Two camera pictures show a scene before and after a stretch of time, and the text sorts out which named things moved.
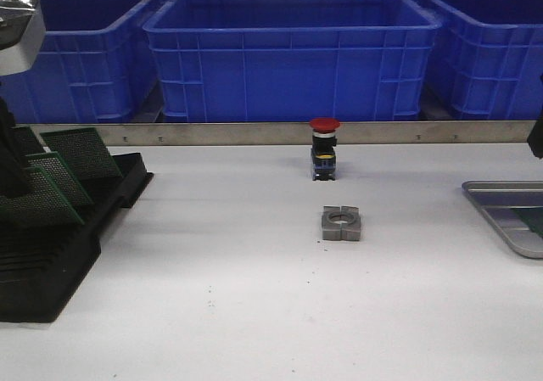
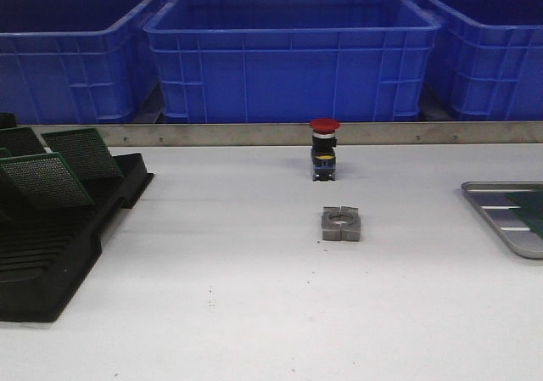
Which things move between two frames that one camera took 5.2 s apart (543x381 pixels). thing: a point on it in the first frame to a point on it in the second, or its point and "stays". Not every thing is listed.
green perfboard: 42,202 to 529,205
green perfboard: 25,142 stays
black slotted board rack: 42,265 stays
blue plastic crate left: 98,64 stays
